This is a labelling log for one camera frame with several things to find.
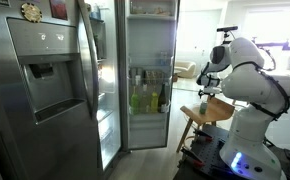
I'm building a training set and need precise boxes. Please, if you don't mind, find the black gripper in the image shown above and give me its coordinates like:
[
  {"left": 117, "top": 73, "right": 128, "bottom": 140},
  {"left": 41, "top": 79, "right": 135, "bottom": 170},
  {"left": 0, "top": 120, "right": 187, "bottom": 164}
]
[{"left": 198, "top": 87, "right": 221, "bottom": 97}]

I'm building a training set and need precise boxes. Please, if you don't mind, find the green can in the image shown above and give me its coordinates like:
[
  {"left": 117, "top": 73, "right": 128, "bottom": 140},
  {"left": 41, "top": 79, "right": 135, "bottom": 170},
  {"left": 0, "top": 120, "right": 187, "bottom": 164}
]
[{"left": 199, "top": 101, "right": 208, "bottom": 114}]

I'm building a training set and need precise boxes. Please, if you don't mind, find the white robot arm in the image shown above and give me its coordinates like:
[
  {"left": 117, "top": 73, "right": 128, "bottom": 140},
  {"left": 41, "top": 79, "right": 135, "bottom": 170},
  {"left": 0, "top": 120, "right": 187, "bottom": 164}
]
[{"left": 197, "top": 37, "right": 290, "bottom": 180}]

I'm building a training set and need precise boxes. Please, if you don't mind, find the wooden stool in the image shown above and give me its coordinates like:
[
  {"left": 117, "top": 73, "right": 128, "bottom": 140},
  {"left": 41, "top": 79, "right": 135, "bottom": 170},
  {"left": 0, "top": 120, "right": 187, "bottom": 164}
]
[{"left": 176, "top": 97, "right": 235, "bottom": 152}]

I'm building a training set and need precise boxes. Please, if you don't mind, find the open right fridge door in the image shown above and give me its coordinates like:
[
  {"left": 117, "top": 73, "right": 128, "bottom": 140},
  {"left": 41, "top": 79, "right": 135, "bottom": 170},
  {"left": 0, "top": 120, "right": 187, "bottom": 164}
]
[{"left": 119, "top": 0, "right": 180, "bottom": 151}]

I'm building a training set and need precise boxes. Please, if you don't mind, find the left fridge door with dispenser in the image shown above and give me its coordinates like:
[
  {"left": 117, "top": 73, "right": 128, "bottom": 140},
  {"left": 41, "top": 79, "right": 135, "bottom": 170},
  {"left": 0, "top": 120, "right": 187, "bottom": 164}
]
[{"left": 0, "top": 0, "right": 99, "bottom": 180}]

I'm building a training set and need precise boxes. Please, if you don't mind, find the red picture fridge magnet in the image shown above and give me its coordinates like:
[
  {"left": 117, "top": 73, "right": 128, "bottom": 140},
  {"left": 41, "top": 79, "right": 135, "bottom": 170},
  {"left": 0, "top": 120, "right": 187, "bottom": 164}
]
[{"left": 49, "top": 0, "right": 67, "bottom": 20}]

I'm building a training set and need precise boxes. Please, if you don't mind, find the round gold fridge magnet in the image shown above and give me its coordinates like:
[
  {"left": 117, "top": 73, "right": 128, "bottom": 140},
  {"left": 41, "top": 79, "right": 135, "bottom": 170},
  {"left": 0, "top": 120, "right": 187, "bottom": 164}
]
[{"left": 21, "top": 3, "right": 42, "bottom": 23}]

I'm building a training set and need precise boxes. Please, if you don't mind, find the beige armchair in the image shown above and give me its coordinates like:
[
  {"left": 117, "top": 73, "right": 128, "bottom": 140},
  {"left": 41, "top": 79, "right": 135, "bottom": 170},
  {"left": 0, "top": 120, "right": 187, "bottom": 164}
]
[{"left": 174, "top": 61, "right": 196, "bottom": 78}]

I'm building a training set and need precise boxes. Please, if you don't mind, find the dark wine bottle in door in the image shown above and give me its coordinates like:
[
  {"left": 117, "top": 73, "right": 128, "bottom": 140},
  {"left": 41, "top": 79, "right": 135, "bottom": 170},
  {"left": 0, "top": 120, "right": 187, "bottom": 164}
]
[{"left": 158, "top": 85, "right": 167, "bottom": 113}]

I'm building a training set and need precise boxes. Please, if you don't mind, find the yellow bottle in door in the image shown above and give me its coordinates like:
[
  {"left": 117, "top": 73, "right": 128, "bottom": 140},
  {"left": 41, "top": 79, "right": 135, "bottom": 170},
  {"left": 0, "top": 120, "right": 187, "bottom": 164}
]
[{"left": 150, "top": 90, "right": 158, "bottom": 113}]

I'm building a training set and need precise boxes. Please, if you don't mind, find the green bottle in door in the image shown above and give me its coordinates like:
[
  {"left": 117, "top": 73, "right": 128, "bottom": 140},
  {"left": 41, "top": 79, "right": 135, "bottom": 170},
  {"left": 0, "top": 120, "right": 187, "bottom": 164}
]
[{"left": 130, "top": 87, "right": 139, "bottom": 115}]

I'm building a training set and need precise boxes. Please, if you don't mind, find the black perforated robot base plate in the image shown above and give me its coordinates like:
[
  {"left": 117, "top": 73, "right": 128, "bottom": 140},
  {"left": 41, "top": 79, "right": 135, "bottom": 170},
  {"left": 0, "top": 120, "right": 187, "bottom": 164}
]
[{"left": 173, "top": 125, "right": 245, "bottom": 180}]

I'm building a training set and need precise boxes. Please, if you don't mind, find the black camera on stand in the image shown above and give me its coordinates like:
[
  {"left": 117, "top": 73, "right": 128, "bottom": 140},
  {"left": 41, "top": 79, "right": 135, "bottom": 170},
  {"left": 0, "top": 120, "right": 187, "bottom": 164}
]
[{"left": 216, "top": 26, "right": 238, "bottom": 44}]

